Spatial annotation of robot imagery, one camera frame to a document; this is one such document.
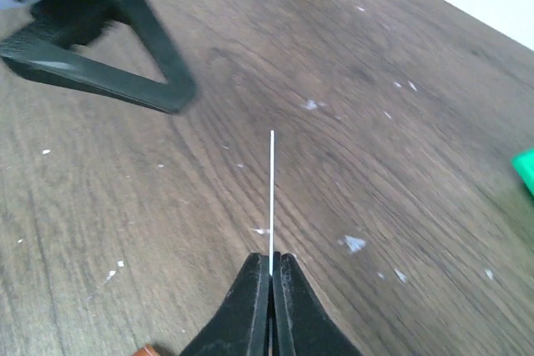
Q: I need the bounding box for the green bin far left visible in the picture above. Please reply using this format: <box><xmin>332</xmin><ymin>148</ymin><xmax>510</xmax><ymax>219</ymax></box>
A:
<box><xmin>511</xmin><ymin>148</ymin><xmax>534</xmax><ymax>195</ymax></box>

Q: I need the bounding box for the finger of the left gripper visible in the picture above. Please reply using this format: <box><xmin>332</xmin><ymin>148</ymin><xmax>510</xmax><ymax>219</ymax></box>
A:
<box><xmin>1</xmin><ymin>0</ymin><xmax>196</xmax><ymax>114</ymax></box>

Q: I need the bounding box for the brown leather card holder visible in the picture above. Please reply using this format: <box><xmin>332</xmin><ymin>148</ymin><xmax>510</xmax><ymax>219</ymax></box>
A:
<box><xmin>132</xmin><ymin>344</ymin><xmax>160</xmax><ymax>356</ymax></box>

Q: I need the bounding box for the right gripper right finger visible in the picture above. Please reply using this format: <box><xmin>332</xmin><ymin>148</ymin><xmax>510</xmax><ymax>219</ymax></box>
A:
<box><xmin>271</xmin><ymin>252</ymin><xmax>361</xmax><ymax>356</ymax></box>

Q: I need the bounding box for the black VIP card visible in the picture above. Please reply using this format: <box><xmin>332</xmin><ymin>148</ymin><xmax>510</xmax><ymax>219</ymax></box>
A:
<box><xmin>269</xmin><ymin>130</ymin><xmax>275</xmax><ymax>277</ymax></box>

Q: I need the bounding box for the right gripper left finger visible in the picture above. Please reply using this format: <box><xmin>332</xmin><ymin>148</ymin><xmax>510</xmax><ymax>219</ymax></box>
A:
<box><xmin>181</xmin><ymin>253</ymin><xmax>270</xmax><ymax>356</ymax></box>

